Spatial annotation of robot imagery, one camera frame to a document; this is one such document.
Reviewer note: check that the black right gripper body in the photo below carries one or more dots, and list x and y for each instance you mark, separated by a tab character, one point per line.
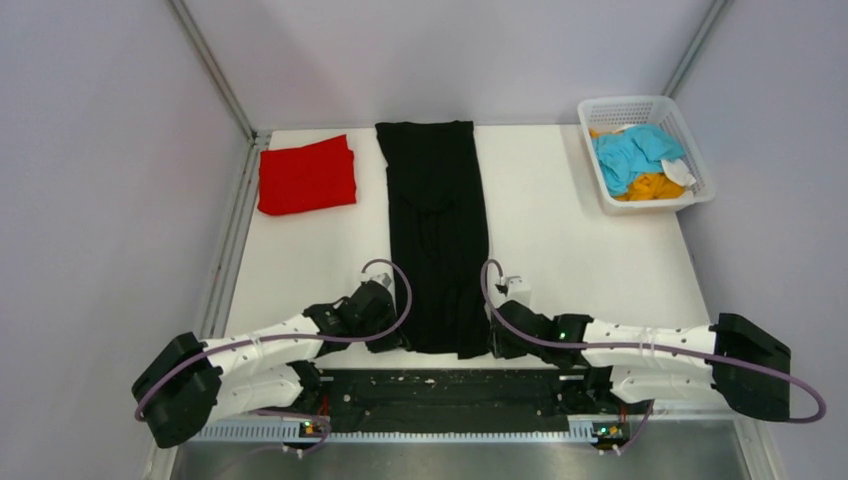
509	348

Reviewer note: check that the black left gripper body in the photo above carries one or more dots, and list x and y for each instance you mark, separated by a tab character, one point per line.
386	320

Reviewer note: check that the black t shirt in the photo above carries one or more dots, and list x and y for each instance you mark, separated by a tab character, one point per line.
439	233

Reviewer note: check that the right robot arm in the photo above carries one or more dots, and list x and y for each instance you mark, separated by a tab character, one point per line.
732	361

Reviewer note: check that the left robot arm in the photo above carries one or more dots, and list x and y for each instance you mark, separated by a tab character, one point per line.
194	382

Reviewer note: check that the folded red t shirt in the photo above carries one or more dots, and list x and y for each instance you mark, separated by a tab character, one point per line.
308	178

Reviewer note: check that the orange t shirt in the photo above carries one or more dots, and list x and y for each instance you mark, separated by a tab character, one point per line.
648	187

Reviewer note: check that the white plastic laundry basket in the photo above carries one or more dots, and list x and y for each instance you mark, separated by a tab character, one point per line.
614	113

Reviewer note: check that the blue t shirt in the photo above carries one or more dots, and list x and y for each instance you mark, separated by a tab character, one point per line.
625	155

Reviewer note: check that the white garment in basket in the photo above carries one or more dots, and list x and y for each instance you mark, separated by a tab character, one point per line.
678	172

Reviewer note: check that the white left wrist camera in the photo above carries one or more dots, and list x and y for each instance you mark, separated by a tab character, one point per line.
383	279

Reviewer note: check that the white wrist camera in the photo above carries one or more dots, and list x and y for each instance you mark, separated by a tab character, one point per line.
383	279
515	288

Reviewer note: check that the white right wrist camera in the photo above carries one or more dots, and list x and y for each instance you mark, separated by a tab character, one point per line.
515	288

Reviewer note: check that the aluminium front rail frame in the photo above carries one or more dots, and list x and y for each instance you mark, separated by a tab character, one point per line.
663	442

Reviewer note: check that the aluminium corner rail left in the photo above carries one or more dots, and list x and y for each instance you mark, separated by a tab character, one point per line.
198	43

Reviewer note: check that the aluminium corner rail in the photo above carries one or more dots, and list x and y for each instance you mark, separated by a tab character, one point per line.
715	14
198	43

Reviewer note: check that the aluminium corner rail right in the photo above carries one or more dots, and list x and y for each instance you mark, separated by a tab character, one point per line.
715	14

